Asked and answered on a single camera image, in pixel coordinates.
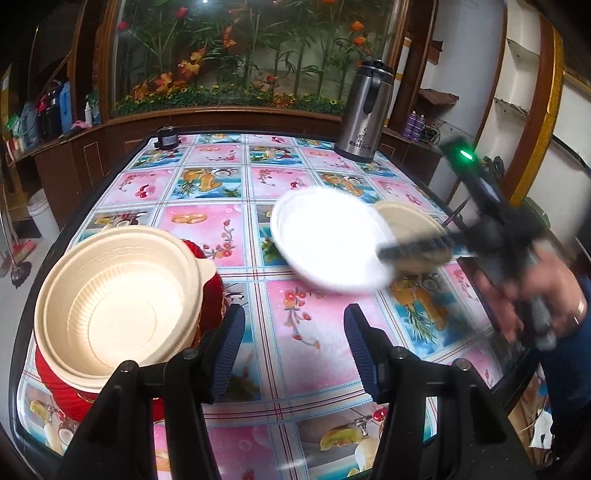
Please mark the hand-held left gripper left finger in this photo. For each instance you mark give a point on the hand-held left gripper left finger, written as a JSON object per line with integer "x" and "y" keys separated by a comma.
{"x": 226, "y": 355}

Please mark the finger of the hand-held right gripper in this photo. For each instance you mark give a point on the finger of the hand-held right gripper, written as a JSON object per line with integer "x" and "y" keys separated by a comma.
{"x": 420, "y": 249}

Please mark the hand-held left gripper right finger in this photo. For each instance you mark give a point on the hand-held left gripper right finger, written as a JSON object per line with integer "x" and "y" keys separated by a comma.
{"x": 364, "y": 355}

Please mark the cream plastic bowl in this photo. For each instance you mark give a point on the cream plastic bowl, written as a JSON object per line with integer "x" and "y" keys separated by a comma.
{"x": 115, "y": 304}
{"x": 411, "y": 221}

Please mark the small gold rim red plate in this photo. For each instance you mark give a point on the small gold rim red plate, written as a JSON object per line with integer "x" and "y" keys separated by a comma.
{"x": 210, "y": 295}

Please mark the white plate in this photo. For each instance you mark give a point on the white plate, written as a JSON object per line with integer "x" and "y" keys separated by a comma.
{"x": 323, "y": 235}

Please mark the large red ribbed plate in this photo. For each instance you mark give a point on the large red ribbed plate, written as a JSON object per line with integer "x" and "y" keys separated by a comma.
{"x": 55, "y": 383}

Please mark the person's right hand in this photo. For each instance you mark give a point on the person's right hand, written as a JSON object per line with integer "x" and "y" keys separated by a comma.
{"x": 563, "y": 295}

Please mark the fruit print tablecloth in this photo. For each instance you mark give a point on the fruit print tablecloth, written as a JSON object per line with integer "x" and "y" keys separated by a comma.
{"x": 300, "y": 332}

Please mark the brown basket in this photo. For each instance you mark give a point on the brown basket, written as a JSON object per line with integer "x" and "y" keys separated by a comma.
{"x": 438, "y": 96}

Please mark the stainless steel thermos jug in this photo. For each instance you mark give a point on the stainless steel thermos jug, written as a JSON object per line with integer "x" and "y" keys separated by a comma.
{"x": 362, "y": 115}

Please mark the small black motor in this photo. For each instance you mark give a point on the small black motor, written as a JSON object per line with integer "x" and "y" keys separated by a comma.
{"x": 167, "y": 137}

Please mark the red broom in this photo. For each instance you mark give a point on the red broom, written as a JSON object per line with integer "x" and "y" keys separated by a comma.
{"x": 23, "y": 253}

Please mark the white bucket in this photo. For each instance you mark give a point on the white bucket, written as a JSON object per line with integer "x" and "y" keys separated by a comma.
{"x": 42, "y": 214}

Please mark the mop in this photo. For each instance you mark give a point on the mop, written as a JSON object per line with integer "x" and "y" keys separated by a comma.
{"x": 14, "y": 249}

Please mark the glass artificial plant display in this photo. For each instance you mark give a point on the glass artificial plant display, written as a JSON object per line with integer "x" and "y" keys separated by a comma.
{"x": 249, "y": 55}

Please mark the pink cloth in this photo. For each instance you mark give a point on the pink cloth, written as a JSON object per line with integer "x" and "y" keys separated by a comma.
{"x": 81, "y": 126}

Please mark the white spray bottle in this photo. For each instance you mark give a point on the white spray bottle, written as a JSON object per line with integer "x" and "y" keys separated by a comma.
{"x": 88, "y": 115}

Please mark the green bottle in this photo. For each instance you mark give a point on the green bottle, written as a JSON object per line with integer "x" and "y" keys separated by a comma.
{"x": 95, "y": 108}

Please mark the black thermos pot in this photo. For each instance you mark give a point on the black thermos pot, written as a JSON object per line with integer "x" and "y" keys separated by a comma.
{"x": 50, "y": 117}

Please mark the blue water jug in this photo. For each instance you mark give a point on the blue water jug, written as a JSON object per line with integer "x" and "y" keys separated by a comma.
{"x": 29, "y": 127}

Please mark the green packet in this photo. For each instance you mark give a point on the green packet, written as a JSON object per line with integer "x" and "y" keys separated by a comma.
{"x": 12, "y": 123}

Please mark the white wall shelf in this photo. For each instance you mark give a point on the white wall shelf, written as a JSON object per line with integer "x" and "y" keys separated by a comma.
{"x": 515, "y": 78}

